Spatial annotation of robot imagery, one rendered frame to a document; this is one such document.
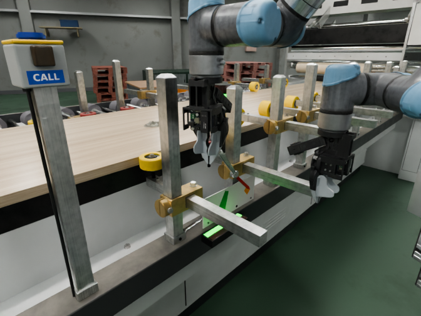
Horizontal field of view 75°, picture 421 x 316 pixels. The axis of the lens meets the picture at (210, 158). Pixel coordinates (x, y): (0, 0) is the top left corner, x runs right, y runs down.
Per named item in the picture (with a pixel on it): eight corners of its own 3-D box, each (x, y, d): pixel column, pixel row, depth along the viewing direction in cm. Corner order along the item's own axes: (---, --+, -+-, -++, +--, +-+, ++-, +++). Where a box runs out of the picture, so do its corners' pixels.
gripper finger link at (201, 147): (189, 168, 66) (188, 131, 63) (200, 160, 72) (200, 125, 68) (201, 170, 65) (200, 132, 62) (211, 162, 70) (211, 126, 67)
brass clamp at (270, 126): (293, 129, 109) (295, 116, 107) (275, 135, 100) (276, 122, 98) (280, 126, 113) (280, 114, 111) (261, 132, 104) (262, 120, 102)
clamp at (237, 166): (254, 169, 96) (254, 156, 95) (228, 181, 87) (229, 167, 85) (241, 165, 100) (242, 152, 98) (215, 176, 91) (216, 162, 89)
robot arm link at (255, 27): (294, 2, 51) (245, 8, 58) (261, -8, 43) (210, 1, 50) (290, 47, 54) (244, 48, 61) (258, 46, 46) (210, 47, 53)
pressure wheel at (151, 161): (168, 182, 92) (166, 150, 88) (166, 193, 85) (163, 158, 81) (143, 182, 92) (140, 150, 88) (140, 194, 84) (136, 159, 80)
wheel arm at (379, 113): (392, 117, 125) (394, 109, 123) (390, 118, 122) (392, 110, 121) (292, 104, 157) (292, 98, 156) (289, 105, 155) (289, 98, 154)
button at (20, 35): (51, 44, 44) (48, 32, 43) (21, 44, 41) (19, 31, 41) (42, 44, 46) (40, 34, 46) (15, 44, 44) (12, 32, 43)
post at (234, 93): (237, 222, 99) (243, 85, 82) (230, 226, 96) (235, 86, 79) (230, 219, 101) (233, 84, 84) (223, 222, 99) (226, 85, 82)
